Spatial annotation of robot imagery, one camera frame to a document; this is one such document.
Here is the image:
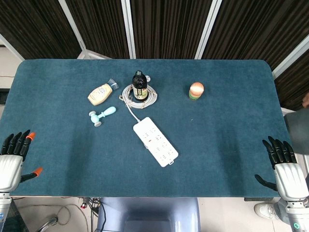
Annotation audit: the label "white sneaker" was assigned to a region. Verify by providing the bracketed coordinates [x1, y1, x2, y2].
[253, 202, 282, 220]

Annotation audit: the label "black box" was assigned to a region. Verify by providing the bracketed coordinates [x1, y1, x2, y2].
[0, 88, 9, 105]

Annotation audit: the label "teal table cloth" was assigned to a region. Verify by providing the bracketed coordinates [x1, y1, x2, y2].
[0, 59, 304, 198]

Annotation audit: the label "white frame post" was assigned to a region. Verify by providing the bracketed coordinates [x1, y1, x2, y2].
[121, 0, 136, 59]
[0, 33, 25, 61]
[194, 0, 223, 60]
[58, 0, 113, 60]
[271, 33, 309, 80]

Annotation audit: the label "black flat bar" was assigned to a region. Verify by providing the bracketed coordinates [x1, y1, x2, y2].
[244, 197, 275, 202]

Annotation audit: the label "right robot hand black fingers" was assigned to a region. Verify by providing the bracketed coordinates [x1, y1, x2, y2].
[254, 136, 309, 203]

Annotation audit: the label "dark tea bottle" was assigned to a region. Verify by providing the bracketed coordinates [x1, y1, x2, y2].
[131, 70, 148, 102]

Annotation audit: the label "grey clothed person limb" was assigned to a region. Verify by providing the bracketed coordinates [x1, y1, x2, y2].
[284, 110, 309, 155]

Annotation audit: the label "cream squeeze sauce bottle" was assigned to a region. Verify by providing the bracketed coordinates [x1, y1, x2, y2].
[87, 78, 119, 106]

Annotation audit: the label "white power strip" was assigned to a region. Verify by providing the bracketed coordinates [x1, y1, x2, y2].
[133, 116, 179, 168]

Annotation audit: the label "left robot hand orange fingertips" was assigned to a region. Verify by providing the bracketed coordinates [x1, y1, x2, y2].
[0, 130, 43, 193]

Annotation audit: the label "dark slatted wall panel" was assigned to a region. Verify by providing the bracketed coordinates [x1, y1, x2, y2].
[65, 0, 130, 59]
[129, 0, 213, 60]
[201, 0, 309, 71]
[274, 49, 309, 111]
[0, 0, 82, 60]

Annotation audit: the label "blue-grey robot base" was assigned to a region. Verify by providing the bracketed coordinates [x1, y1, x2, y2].
[96, 197, 201, 232]

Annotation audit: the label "grey trouser leg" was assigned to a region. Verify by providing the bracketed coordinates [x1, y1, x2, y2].
[274, 200, 289, 219]

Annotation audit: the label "light blue toy hammer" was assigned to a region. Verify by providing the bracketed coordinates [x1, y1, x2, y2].
[88, 106, 117, 127]

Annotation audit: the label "chrome metal leg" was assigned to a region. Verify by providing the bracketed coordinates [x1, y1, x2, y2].
[38, 216, 59, 232]

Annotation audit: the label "coiled white power cable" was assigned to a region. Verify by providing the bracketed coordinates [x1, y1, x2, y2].
[118, 83, 159, 122]

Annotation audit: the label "orange ball on green jar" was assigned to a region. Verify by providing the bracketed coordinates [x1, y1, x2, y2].
[188, 82, 205, 101]

